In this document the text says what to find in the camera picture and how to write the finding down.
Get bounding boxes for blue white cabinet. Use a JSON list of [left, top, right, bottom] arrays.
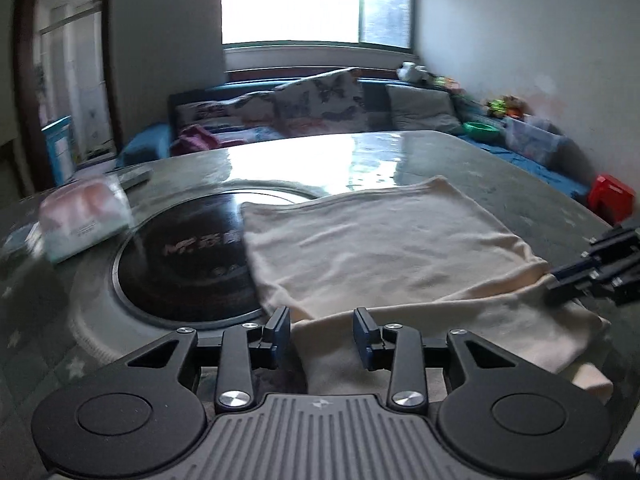
[[41, 116, 75, 186]]

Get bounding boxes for small butterfly print cushion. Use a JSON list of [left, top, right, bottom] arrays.
[[176, 91, 277, 129]]

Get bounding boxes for grey remote control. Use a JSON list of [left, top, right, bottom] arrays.
[[114, 167, 153, 192]]

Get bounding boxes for window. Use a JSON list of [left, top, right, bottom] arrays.
[[221, 0, 413, 50]]

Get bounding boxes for white plush toy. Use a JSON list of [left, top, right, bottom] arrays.
[[396, 62, 430, 84]]

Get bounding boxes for black round induction cooktop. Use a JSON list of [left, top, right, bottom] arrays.
[[112, 190, 262, 330]]

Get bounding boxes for blue sofa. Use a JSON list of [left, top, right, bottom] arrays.
[[118, 68, 589, 200]]

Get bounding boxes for red plastic stool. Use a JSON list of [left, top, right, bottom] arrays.
[[587, 174, 636, 226]]

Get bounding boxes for colourful plush toys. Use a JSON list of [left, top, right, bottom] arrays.
[[486, 96, 527, 120]]

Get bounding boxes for large butterfly print cushion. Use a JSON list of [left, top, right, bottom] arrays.
[[273, 68, 369, 136]]

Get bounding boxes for green plastic bowl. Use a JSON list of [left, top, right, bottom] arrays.
[[463, 122, 501, 144]]

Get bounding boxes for grey cushion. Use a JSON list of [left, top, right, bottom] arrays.
[[386, 84, 462, 134]]

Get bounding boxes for pink tissue pack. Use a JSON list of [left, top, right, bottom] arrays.
[[38, 174, 134, 263]]

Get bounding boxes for clear plastic storage box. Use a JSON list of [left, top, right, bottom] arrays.
[[506, 117, 566, 168]]

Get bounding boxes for cream knit garment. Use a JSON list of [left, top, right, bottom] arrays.
[[242, 177, 613, 401]]

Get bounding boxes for magenta cloth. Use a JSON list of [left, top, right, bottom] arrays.
[[170, 125, 221, 156]]

